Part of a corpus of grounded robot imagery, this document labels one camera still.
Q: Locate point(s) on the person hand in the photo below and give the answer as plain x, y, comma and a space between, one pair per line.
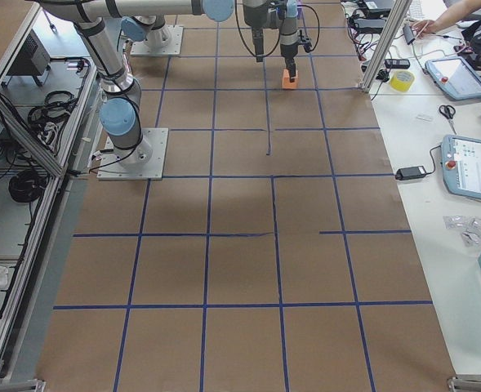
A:
422, 27

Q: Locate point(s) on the orange foam cube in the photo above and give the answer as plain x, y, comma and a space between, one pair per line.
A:
289, 83

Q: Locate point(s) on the brown paper table cover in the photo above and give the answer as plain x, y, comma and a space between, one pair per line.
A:
273, 255

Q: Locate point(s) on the black smartphone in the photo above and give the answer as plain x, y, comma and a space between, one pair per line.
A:
397, 63

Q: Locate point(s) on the person forearm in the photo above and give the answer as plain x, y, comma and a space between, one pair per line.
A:
453, 14

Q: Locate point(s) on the near teach pendant tablet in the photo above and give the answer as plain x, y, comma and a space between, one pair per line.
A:
461, 162

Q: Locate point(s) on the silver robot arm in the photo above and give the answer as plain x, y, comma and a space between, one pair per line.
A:
281, 16
88, 18

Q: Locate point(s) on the black power adapter brick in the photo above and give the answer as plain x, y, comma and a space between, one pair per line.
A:
410, 173

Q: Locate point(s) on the bag of small parts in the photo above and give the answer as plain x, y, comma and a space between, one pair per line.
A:
469, 228

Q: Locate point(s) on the aluminium frame post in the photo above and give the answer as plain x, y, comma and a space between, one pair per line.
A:
392, 25

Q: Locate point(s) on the yellow tape roll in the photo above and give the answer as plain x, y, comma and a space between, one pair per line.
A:
402, 80

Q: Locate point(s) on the black handled scissors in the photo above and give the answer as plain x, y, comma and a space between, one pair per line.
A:
448, 111

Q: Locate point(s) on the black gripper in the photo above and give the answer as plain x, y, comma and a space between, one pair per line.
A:
258, 44
287, 50

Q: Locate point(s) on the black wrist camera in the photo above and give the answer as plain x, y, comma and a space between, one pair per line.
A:
305, 41

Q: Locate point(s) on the teach pendant tablet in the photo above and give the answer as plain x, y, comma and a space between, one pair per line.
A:
461, 162
455, 77

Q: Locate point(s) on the far teach pendant tablet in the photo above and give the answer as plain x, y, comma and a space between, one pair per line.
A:
455, 77

